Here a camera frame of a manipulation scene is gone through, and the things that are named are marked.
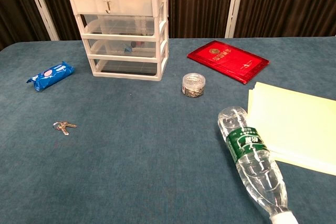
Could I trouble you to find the red certificate book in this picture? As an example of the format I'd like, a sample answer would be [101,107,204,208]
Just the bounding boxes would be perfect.
[186,40,270,85]

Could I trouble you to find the clear water bottle green label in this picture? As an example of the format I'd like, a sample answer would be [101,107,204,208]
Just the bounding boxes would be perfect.
[217,105,300,224]

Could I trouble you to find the white plastic drawer organizer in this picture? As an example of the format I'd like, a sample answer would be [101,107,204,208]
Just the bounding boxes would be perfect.
[66,0,170,82]

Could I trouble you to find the blue snack packet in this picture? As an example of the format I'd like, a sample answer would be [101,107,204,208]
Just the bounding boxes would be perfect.
[25,61,76,92]

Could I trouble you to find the pale yellow paper folder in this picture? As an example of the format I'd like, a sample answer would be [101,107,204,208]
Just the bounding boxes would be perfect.
[247,81,336,176]

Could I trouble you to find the white frame post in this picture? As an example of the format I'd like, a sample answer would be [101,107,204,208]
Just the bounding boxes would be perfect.
[23,0,60,41]
[224,0,246,39]

